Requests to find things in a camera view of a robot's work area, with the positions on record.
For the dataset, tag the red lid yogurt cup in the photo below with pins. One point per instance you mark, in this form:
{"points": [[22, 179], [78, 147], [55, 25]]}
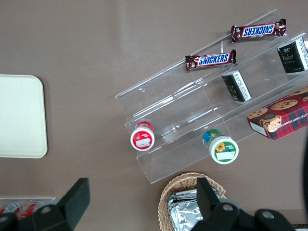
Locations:
{"points": [[142, 139]]}

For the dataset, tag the small black white box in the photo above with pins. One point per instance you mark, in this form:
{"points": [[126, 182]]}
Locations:
{"points": [[292, 56], [237, 86]]}

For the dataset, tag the light wicker basket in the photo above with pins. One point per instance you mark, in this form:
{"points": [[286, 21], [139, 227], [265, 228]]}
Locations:
{"points": [[166, 199]]}

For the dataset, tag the red Coca-Cola bottle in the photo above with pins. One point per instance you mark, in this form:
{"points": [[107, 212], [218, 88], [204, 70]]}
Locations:
{"points": [[8, 208], [30, 209]]}

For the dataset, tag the Snickers chocolate bar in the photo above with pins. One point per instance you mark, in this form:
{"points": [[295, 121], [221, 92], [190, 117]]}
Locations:
{"points": [[258, 30], [211, 60]]}

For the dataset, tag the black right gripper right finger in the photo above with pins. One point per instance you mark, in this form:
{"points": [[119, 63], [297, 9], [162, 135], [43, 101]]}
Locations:
{"points": [[211, 211]]}

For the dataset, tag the cream rectangular plastic tray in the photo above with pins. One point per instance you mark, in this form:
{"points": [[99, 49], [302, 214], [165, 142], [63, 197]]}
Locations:
{"points": [[21, 115]]}

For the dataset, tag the clear acrylic bottle rack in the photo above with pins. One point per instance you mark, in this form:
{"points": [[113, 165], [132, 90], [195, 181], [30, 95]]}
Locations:
{"points": [[48, 200]]}

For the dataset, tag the green lid yogurt cup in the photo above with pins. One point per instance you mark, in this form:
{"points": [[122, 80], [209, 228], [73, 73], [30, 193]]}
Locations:
{"points": [[222, 149]]}

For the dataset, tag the foil wrapped pack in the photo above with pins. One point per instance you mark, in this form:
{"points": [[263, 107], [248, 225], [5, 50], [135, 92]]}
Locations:
{"points": [[186, 195], [185, 216]]}

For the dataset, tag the red tartan cookie box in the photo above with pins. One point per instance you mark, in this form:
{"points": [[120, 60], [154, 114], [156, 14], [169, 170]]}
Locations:
{"points": [[286, 113]]}

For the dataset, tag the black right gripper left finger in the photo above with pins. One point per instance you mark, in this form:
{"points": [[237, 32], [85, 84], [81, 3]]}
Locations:
{"points": [[72, 204]]}

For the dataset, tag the clear acrylic stepped shelf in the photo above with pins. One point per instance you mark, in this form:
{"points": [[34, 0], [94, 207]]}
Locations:
{"points": [[168, 106]]}

